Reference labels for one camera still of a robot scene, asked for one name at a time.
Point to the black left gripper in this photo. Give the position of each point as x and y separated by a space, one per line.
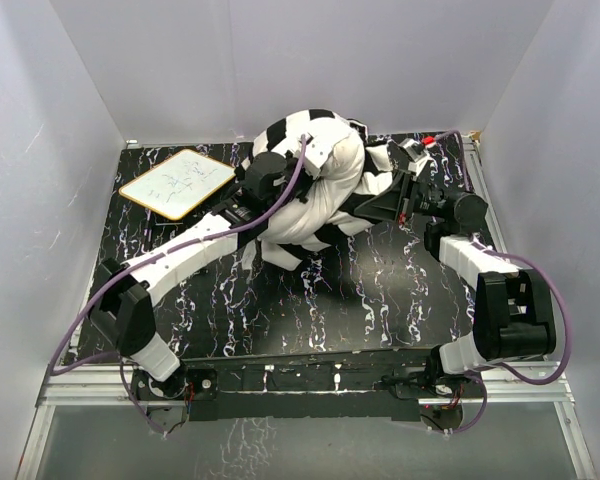
307 180

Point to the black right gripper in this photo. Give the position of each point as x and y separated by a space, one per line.
395 201

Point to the black white striped pillowcase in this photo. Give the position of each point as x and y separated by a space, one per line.
284 136

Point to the white pillow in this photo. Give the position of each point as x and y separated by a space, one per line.
353 173

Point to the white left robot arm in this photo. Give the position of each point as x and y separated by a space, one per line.
122 309

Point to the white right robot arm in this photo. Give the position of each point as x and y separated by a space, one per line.
513 312

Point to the yellow framed whiteboard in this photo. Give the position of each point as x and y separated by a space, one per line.
178 185

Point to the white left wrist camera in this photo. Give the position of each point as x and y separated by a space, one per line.
317 152

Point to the aluminium table frame rail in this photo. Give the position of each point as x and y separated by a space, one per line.
102 385

